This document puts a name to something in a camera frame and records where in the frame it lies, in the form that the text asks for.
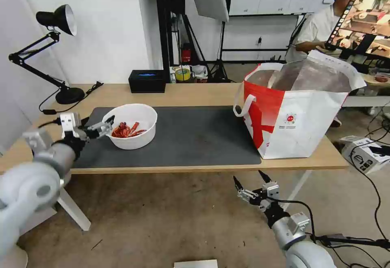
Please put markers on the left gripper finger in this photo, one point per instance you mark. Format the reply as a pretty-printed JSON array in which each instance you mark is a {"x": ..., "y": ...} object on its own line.
[
  {"x": 97, "y": 125},
  {"x": 99, "y": 133}
]

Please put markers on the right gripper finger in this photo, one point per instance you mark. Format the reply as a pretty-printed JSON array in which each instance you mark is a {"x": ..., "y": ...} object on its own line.
[
  {"x": 265, "y": 178},
  {"x": 243, "y": 193}
]

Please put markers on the person's forearm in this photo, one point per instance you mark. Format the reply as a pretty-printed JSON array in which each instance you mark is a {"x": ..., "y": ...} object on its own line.
[{"x": 307, "y": 46}]

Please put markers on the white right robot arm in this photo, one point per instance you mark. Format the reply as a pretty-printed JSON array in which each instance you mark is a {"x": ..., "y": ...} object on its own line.
[{"x": 301, "y": 246}]

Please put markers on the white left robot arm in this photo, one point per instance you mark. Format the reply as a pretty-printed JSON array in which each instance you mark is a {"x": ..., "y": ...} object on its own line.
[{"x": 27, "y": 185}]

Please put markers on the red and white takeout bag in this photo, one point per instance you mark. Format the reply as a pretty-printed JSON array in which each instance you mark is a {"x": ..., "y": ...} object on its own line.
[{"x": 292, "y": 134}]

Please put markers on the black desk lamp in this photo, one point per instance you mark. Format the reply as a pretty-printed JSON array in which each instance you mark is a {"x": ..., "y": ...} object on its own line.
[{"x": 70, "y": 95}]

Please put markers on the white round plastic bowl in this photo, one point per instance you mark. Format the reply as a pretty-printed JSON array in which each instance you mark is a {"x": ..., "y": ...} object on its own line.
[{"x": 143, "y": 138}]

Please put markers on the black tissue box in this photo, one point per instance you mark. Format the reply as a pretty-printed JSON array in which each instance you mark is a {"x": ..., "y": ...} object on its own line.
[{"x": 147, "y": 82}]

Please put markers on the dark grey desk mat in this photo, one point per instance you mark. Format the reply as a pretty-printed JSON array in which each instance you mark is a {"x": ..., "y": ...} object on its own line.
[{"x": 198, "y": 137}]

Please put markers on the white robot front shell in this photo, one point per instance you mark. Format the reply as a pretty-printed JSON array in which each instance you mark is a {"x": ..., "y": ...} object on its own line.
[{"x": 195, "y": 263}]

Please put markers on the yellow tape roll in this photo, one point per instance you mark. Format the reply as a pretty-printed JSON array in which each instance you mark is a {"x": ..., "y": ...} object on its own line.
[{"x": 182, "y": 75}]

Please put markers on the white printed cardboard box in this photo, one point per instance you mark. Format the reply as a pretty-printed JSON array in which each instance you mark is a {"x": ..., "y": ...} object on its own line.
[{"x": 365, "y": 155}]

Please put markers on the thin dark stick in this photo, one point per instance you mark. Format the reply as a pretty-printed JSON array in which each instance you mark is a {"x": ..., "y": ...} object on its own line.
[{"x": 97, "y": 244}]

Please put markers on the wooden table with white legs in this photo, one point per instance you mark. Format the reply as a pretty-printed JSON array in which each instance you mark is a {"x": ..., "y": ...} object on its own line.
[{"x": 198, "y": 97}]

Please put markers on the white plastic container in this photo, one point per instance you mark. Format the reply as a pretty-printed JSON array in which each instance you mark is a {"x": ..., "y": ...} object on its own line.
[{"x": 200, "y": 72}]

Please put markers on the black tripod light stand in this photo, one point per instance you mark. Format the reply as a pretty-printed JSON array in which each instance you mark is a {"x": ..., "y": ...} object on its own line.
[{"x": 220, "y": 64}]

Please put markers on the black metal rack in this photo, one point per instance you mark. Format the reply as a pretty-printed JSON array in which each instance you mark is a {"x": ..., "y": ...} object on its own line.
[{"x": 166, "y": 21}]

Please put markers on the round wooden side table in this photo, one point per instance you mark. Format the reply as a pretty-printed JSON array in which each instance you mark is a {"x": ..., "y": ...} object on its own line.
[{"x": 377, "y": 82}]

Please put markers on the person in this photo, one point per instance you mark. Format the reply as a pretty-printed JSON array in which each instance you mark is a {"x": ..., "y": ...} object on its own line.
[{"x": 317, "y": 27}]

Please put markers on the computer monitor on black stand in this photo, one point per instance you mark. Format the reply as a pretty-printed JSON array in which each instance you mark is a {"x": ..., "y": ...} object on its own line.
[{"x": 365, "y": 15}]

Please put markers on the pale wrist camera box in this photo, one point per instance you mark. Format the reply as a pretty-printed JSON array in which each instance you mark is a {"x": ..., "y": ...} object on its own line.
[
  {"x": 69, "y": 121},
  {"x": 271, "y": 190}
]

